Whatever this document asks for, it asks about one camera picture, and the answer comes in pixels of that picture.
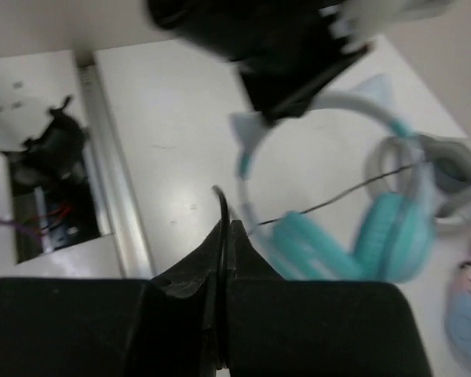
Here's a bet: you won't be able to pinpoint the pink blue cat-ear headphones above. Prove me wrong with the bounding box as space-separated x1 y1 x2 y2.
444 240 471 368

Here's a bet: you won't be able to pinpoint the grey white headphones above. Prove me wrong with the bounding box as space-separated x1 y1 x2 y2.
364 134 471 234

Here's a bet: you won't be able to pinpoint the teal cat-ear headphones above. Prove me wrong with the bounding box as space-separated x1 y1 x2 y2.
229 75 435 284

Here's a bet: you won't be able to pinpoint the aluminium front rail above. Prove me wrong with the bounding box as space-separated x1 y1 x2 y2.
79 65 155 279

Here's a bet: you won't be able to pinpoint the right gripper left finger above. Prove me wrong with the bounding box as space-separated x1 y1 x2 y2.
0 224 224 376

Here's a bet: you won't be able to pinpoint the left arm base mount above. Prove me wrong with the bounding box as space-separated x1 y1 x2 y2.
3 96 100 263

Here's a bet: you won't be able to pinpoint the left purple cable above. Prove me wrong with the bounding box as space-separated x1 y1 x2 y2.
0 218 48 244

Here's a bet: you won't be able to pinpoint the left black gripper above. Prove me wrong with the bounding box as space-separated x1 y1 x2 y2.
144 1 371 126

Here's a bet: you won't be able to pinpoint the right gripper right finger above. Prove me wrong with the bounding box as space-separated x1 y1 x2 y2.
223 221 432 376

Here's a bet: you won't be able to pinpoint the thin black headphone cable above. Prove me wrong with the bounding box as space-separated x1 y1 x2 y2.
211 164 429 370

